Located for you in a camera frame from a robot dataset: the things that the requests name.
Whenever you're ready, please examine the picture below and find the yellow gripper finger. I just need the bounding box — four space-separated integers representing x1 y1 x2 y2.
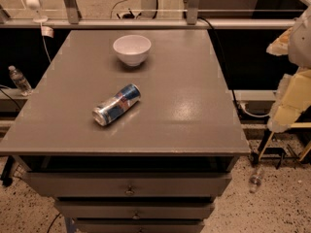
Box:
266 27 293 56
267 67 311 133

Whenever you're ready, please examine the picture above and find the red bull can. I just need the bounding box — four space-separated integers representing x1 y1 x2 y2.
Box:
92 83 141 126

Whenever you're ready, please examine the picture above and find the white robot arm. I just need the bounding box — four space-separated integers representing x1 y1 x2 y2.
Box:
266 6 311 133

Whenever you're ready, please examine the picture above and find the plastic bottle on floor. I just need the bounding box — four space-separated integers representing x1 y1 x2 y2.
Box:
249 167 263 193

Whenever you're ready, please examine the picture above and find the white bowl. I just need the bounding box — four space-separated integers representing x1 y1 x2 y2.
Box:
113 35 152 67

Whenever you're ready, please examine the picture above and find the grey drawer cabinet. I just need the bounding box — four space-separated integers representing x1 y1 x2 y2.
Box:
1 30 249 233

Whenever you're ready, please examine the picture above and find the top drawer knob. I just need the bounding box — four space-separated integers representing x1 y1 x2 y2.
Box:
124 185 135 196

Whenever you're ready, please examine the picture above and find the drawer knob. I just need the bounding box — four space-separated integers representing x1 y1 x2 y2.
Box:
132 213 140 220
124 185 135 196

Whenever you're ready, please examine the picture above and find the white webcam on stand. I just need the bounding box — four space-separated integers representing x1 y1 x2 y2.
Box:
26 0 48 23

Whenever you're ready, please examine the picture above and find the plastic water bottle on ledge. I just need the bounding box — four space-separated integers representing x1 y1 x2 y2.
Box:
9 65 32 96

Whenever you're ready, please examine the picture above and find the white cable at right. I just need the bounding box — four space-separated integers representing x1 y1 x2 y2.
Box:
239 102 271 118

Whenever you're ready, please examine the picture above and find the yellow black stand frame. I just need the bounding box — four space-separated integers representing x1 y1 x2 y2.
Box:
249 129 311 169

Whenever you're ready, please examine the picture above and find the white tag on cable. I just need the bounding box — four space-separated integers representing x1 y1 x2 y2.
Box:
41 26 54 38

